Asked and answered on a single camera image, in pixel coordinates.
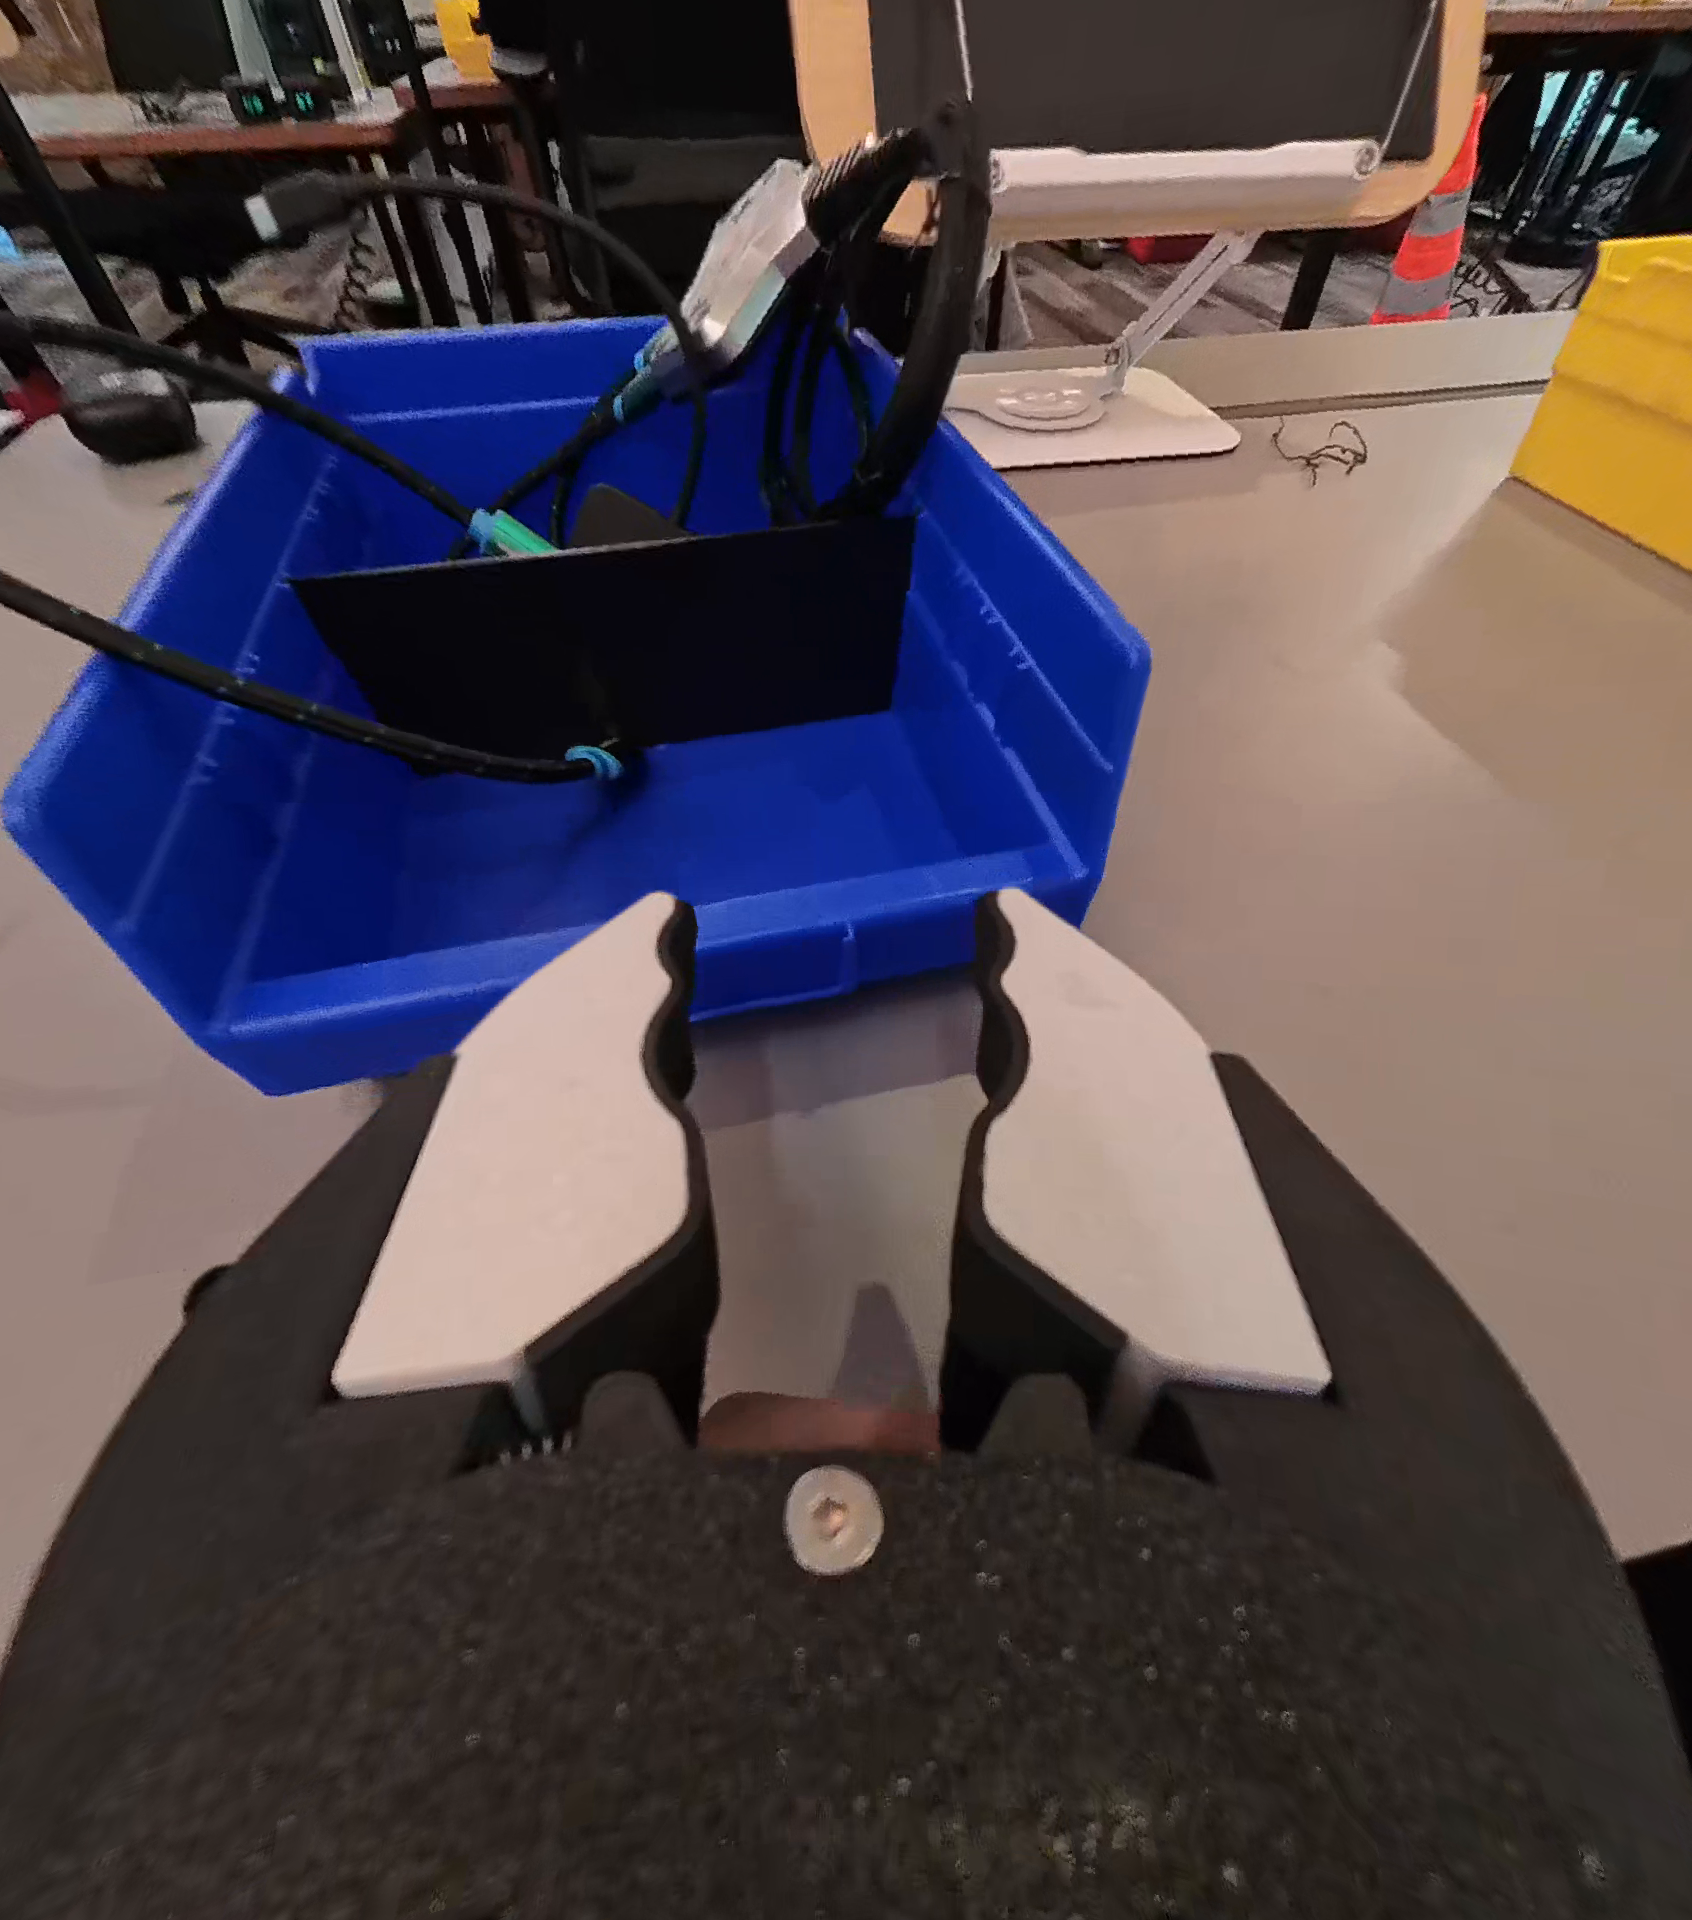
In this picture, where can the background wooden table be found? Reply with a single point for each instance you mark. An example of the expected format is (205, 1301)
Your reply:
(109, 136)

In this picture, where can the black bin divider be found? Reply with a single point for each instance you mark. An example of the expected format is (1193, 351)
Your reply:
(637, 646)

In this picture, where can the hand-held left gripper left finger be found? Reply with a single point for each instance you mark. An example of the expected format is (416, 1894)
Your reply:
(530, 1185)

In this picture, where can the black tripod pole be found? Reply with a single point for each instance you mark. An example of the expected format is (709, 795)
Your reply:
(28, 166)

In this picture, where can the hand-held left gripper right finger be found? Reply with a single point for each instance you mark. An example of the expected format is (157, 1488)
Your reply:
(1147, 1185)

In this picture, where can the white screen stand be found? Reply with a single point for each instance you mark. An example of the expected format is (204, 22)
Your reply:
(1177, 180)

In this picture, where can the yellow plastic bin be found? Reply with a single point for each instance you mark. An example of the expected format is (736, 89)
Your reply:
(1688, 421)

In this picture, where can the white hub adapter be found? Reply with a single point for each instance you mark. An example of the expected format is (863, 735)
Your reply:
(750, 270)

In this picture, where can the orange traffic cone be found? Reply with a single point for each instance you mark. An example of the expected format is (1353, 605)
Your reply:
(1431, 239)

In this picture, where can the grey desk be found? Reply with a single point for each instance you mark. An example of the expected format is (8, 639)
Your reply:
(1384, 900)

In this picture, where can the small black device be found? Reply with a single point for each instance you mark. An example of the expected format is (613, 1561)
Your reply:
(133, 421)

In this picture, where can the blue plastic bin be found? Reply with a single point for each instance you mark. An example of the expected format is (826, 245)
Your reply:
(784, 841)

